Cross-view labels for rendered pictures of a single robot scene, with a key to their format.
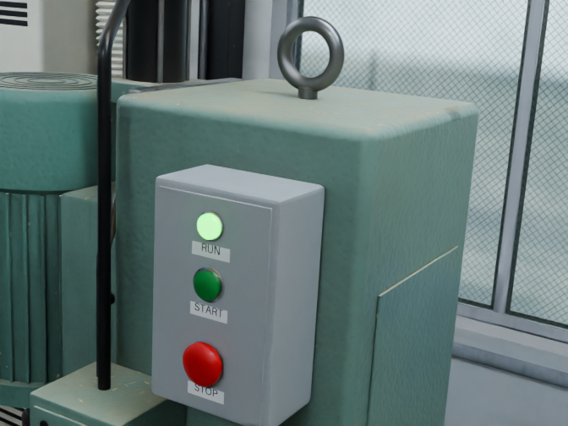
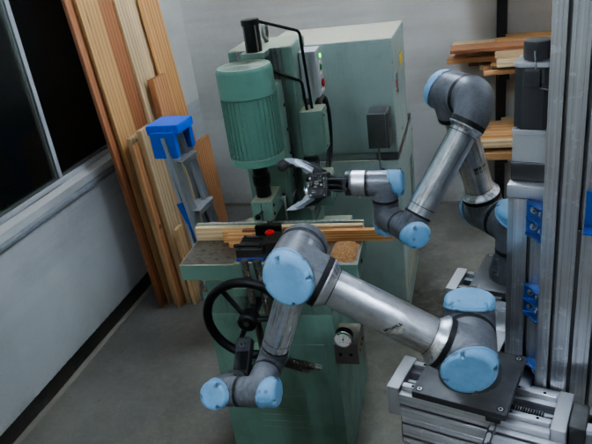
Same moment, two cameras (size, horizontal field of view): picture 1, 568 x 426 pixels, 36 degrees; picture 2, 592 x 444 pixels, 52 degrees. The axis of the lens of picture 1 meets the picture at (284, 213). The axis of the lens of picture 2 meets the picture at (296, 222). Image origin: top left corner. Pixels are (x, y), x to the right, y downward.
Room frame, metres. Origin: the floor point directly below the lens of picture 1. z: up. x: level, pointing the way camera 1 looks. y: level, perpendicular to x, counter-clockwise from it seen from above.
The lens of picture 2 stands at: (1.23, 2.10, 1.85)
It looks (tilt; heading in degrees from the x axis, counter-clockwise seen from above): 25 degrees down; 256
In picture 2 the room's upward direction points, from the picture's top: 8 degrees counter-clockwise
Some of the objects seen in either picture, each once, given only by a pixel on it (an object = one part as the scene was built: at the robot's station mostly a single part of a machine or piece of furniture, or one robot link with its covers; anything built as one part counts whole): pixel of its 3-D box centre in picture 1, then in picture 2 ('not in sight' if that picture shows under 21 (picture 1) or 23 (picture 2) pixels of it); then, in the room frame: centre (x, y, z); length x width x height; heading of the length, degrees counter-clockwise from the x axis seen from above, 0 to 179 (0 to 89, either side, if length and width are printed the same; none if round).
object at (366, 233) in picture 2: not in sight; (305, 235); (0.75, 0.30, 0.92); 0.59 x 0.02 x 0.04; 150
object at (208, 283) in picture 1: (206, 285); not in sight; (0.54, 0.05, 1.42); 0.02 x 0.01 x 0.02; 60
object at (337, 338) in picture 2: not in sight; (344, 338); (0.73, 0.55, 0.65); 0.06 x 0.04 x 0.08; 150
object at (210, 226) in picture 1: (209, 226); not in sight; (0.54, 0.05, 1.46); 0.02 x 0.01 x 0.02; 60
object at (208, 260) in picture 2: not in sight; (270, 263); (0.89, 0.34, 0.87); 0.61 x 0.30 x 0.06; 150
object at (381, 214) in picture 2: not in sight; (388, 217); (0.58, 0.62, 1.07); 0.11 x 0.08 x 0.11; 94
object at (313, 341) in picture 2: not in sight; (298, 347); (0.79, 0.13, 0.36); 0.58 x 0.45 x 0.71; 60
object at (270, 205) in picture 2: not in sight; (268, 205); (0.84, 0.22, 1.03); 0.14 x 0.07 x 0.09; 60
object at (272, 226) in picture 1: (234, 293); (312, 71); (0.57, 0.03, 1.40); 0.10 x 0.06 x 0.16; 60
